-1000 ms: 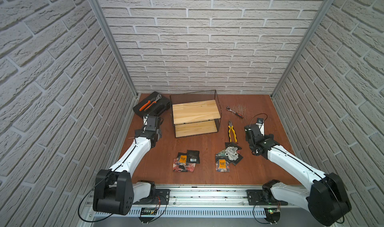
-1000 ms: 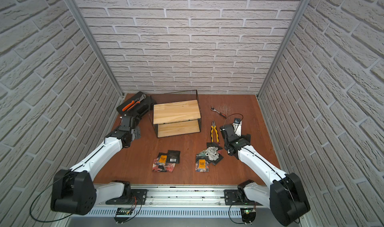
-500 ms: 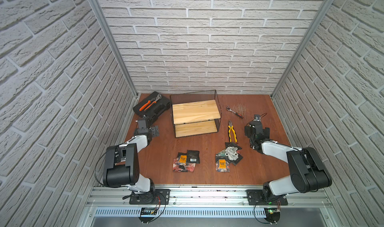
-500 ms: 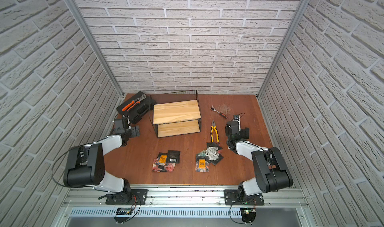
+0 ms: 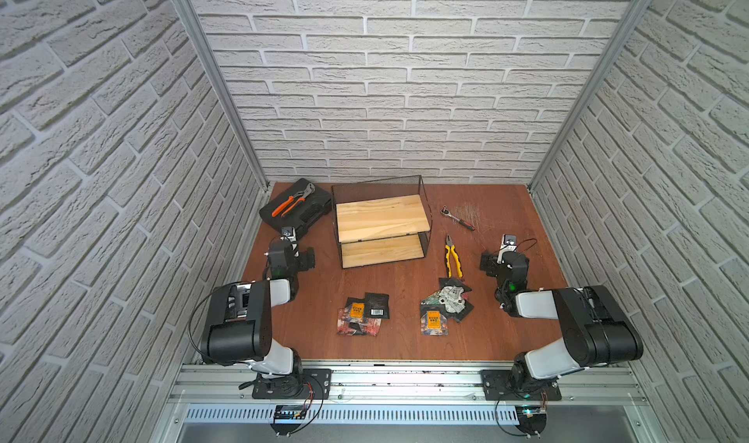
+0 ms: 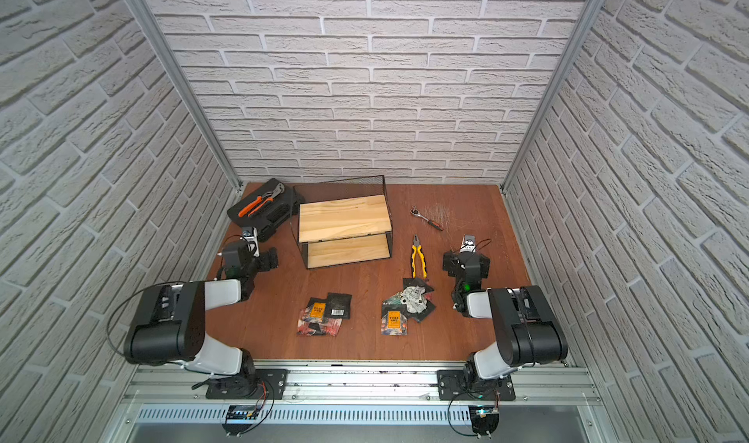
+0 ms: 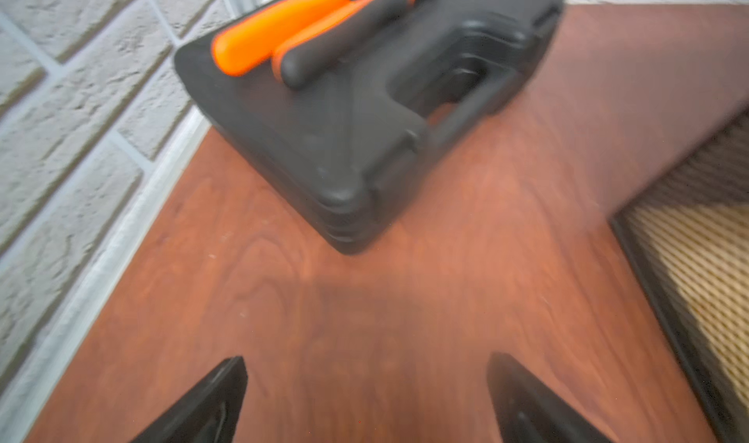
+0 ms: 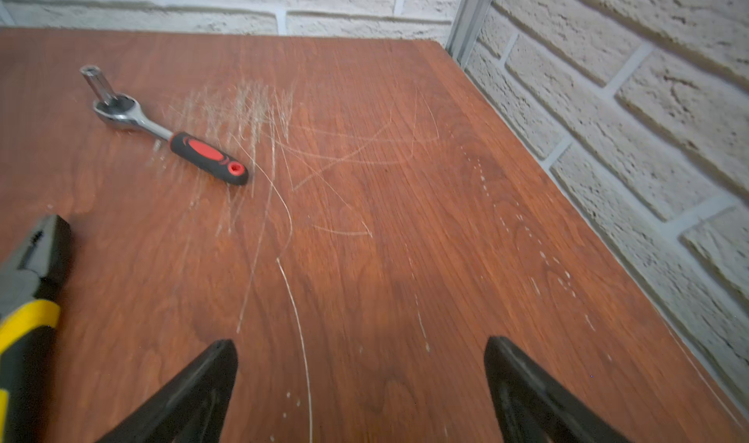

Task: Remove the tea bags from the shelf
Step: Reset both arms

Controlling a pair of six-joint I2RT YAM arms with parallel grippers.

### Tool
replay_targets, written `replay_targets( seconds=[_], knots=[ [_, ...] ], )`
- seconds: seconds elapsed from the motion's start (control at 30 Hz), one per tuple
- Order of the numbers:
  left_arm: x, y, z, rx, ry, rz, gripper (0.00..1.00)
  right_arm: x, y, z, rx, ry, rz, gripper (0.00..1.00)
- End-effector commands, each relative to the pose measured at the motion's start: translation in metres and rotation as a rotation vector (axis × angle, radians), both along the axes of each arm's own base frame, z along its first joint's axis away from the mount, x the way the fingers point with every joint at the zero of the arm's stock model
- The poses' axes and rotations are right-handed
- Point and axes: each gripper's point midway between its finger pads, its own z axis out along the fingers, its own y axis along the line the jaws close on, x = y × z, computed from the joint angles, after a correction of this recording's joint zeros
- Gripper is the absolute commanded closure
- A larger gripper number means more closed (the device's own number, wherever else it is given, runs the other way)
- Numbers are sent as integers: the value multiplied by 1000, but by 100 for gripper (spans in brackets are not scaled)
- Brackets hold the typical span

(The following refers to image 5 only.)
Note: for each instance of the controller board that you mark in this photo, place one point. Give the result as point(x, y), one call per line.
point(288, 418)
point(531, 421)

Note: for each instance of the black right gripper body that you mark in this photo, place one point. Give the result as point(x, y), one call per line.
point(493, 268)

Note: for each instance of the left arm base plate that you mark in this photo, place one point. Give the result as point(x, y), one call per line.
point(296, 386)

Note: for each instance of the green tea bag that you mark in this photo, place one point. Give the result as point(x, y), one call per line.
point(434, 299)

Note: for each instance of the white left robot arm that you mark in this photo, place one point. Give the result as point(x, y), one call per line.
point(238, 327)

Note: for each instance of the left controller board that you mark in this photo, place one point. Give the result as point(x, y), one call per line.
point(288, 418)

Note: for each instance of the red tea bag shelf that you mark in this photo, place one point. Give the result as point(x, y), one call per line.
point(345, 327)

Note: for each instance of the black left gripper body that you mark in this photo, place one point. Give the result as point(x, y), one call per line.
point(301, 258)

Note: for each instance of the black tea bag shelf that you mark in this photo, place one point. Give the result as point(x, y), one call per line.
point(376, 305)

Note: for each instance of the orange label tea bag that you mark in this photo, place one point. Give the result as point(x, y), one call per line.
point(354, 310)
point(433, 321)

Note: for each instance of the aluminium mounting rail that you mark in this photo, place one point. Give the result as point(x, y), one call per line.
point(407, 382)

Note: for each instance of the yellow handled pliers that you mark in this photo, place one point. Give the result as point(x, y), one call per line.
point(453, 265)

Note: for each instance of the right controller board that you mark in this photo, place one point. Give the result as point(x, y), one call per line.
point(531, 421)

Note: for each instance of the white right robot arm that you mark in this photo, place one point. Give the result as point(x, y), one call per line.
point(595, 330)

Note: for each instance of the red handled ratchet wrench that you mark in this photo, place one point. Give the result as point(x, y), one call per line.
point(447, 213)

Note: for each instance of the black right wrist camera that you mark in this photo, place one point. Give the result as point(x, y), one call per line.
point(508, 243)

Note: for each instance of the orange handled groove pliers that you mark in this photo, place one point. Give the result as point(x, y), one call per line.
point(293, 200)

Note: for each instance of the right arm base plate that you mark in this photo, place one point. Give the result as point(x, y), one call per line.
point(509, 385)

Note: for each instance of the wooden two-tier wire shelf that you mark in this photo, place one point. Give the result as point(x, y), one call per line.
point(382, 221)

